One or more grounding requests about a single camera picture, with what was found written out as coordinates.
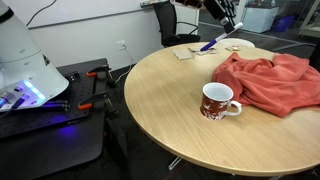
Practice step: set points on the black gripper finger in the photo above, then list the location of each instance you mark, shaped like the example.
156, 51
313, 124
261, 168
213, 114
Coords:
223, 11

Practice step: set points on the purple and white marker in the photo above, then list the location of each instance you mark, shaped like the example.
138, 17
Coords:
220, 37

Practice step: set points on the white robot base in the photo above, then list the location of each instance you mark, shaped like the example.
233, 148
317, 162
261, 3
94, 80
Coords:
28, 79

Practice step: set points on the red patterned mug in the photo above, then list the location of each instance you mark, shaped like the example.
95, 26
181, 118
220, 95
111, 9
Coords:
217, 101

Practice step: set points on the white cabinet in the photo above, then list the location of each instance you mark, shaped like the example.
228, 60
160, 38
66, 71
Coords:
258, 19

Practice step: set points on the small brown packet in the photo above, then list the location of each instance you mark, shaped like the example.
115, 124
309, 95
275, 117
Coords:
233, 48

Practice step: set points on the small paper scraps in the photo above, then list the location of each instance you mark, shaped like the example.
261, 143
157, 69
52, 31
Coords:
197, 51

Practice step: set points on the black office chair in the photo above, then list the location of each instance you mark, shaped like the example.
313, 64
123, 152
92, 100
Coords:
167, 19

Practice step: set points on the blue bin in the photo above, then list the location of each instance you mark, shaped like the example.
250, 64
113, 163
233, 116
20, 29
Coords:
282, 24

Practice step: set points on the grey paper card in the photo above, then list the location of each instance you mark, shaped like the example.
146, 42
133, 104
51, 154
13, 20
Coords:
183, 54

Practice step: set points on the orange-red cloth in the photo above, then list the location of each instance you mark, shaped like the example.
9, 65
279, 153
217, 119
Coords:
277, 86

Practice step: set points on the black clamp orange tip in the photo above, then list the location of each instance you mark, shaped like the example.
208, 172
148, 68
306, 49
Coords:
110, 82

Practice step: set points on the black perforated mounting board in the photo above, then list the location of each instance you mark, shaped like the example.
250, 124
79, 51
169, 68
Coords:
63, 108

